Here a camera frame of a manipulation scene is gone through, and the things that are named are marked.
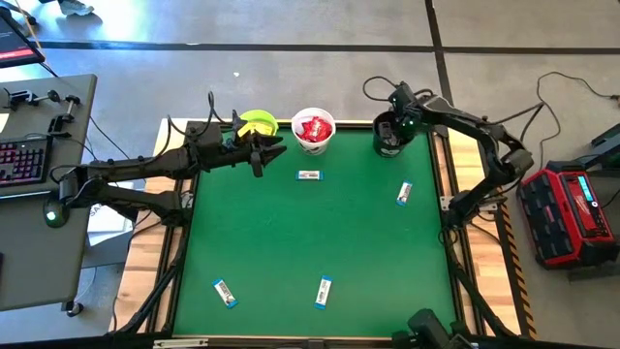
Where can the black backlit keyboard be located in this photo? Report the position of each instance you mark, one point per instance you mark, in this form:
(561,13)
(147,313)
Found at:
(24,160)

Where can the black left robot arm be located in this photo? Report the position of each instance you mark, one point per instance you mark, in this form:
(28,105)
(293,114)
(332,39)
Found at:
(145,165)

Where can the white printed box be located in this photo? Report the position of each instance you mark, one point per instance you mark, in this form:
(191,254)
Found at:
(109,224)

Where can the yellow Sour Patch candy packet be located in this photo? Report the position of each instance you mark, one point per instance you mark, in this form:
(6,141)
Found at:
(265,128)

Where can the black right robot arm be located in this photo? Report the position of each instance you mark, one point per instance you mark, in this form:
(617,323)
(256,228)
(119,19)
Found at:
(484,136)

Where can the black monitor red stripe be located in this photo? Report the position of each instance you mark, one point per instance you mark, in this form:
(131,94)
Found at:
(14,48)

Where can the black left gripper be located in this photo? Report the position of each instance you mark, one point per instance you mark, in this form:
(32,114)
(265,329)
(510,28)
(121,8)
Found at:
(242,150)

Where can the green halloween bucket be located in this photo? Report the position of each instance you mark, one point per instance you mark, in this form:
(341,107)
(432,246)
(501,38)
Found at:
(261,115)

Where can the white blue Hershey's bar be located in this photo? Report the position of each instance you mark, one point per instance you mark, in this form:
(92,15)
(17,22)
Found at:
(404,193)
(323,292)
(225,294)
(309,175)

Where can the black angular device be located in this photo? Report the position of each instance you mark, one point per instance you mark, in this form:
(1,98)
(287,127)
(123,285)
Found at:
(426,329)

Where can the white label plate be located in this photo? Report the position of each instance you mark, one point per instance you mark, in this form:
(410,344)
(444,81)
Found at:
(179,343)

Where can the dark blue floor stand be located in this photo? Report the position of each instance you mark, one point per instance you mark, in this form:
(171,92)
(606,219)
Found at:
(608,145)

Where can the black computer mouse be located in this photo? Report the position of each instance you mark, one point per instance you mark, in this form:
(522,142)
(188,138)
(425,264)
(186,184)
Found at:
(53,215)

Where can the grey desk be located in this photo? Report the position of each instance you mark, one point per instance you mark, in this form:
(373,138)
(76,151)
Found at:
(39,262)

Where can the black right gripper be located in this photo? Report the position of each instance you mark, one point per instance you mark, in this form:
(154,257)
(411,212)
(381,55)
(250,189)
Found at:
(407,106)

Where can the black desk clamp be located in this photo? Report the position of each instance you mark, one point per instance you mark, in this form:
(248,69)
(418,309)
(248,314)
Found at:
(57,127)
(19,98)

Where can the red Skittles candy packet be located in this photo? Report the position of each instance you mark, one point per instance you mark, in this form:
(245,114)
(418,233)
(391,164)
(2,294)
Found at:
(317,127)

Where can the white halloween bucket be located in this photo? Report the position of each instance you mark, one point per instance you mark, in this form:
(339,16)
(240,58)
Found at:
(313,147)

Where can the black halloween bucket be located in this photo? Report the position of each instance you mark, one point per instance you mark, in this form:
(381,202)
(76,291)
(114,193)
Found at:
(387,150)

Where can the black desk caster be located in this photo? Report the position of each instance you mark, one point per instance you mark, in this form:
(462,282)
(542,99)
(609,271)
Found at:
(72,308)

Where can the yellow black hazard strip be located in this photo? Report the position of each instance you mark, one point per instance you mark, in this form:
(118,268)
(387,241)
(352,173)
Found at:
(519,281)

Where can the red black power station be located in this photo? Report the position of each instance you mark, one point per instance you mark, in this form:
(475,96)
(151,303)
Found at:
(567,213)

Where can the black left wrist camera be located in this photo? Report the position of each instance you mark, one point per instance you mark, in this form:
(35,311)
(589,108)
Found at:
(203,133)

